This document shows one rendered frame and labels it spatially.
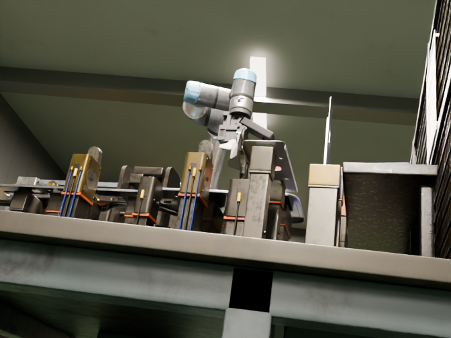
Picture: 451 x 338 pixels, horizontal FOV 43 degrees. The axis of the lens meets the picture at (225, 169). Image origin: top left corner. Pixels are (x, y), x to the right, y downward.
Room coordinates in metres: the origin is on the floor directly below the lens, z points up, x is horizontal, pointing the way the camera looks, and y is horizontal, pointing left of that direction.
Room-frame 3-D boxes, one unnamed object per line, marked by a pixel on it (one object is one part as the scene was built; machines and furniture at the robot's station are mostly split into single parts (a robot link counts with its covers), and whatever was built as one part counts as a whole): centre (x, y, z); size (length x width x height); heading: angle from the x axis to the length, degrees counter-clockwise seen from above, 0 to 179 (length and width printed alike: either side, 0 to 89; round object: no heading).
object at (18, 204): (1.77, 0.61, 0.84); 0.12 x 0.05 x 0.29; 164
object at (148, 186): (1.46, 0.20, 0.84); 0.10 x 0.05 x 0.29; 164
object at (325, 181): (1.38, -0.27, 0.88); 0.08 x 0.08 x 0.36; 74
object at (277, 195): (1.35, -0.13, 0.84); 0.05 x 0.05 x 0.29; 74
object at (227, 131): (1.59, -0.01, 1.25); 0.09 x 0.08 x 0.12; 74
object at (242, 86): (1.59, -0.02, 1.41); 0.09 x 0.08 x 0.11; 7
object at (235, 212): (1.37, -0.05, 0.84); 0.12 x 0.07 x 0.28; 164
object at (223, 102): (1.69, 0.01, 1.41); 0.11 x 0.11 x 0.08; 7
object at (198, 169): (1.39, 0.08, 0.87); 0.12 x 0.07 x 0.35; 164
